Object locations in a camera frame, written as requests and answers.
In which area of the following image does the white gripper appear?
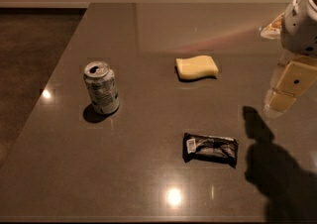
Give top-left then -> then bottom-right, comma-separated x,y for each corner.
261,0 -> 317,118

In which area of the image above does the silver green 7up can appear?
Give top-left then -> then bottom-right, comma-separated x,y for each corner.
83,61 -> 120,115

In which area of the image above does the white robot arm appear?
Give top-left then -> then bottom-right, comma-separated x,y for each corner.
261,0 -> 317,118

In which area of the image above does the black rxbar chocolate wrapper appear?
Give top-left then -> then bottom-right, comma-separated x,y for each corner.
182,133 -> 239,168

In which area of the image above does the yellow sponge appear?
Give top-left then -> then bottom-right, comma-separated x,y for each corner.
175,56 -> 219,80

